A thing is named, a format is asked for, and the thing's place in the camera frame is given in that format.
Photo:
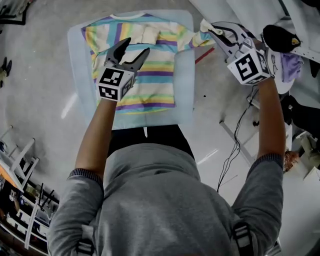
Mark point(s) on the black office chair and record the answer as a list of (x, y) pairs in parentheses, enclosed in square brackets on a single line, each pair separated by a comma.
[(305, 115)]

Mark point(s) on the person's left forearm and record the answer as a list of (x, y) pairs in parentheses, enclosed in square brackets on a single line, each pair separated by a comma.
[(95, 140)]

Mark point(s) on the person's black trousers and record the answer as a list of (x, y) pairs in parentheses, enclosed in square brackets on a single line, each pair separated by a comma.
[(165, 137)]

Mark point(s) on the light blue padded table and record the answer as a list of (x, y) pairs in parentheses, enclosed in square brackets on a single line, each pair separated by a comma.
[(185, 82)]

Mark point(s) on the crumpled purple cloth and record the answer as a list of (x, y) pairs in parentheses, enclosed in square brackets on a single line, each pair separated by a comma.
[(291, 66)]

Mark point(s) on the person's right forearm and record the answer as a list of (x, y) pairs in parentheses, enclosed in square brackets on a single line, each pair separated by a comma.
[(271, 120)]

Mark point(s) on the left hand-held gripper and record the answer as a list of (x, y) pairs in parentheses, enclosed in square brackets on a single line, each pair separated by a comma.
[(112, 82)]

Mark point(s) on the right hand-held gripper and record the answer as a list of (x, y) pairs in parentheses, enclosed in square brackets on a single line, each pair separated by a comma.
[(250, 67)]

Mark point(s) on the round white side table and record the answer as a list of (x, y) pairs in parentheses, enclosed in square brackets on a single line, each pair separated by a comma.
[(282, 89)]

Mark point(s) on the orange sheet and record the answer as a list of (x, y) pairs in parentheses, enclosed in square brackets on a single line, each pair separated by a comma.
[(7, 178)]

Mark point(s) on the white cluttered shelf unit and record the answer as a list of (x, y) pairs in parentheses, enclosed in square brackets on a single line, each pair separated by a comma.
[(27, 225)]

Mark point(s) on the black metal rack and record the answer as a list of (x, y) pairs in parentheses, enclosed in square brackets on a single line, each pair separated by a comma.
[(46, 200)]

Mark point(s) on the white frame stand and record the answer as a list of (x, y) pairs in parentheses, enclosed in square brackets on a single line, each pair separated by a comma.
[(22, 157)]

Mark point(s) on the red stick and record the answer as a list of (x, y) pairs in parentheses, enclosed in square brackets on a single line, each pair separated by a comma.
[(205, 55)]

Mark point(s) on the pastel striped shirt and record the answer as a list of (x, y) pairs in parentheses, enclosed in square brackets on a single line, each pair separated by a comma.
[(155, 87)]

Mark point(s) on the black-rimmed glasses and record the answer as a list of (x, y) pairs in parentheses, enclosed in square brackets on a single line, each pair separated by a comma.
[(274, 65)]

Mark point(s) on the person's grey sweatshirt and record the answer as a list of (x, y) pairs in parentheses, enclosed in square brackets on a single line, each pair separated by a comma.
[(162, 200)]

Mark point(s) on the black frame table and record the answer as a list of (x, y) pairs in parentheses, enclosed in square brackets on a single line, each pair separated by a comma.
[(15, 15)]

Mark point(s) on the black hanging cap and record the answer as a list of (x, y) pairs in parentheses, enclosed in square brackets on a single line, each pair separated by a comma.
[(277, 37)]

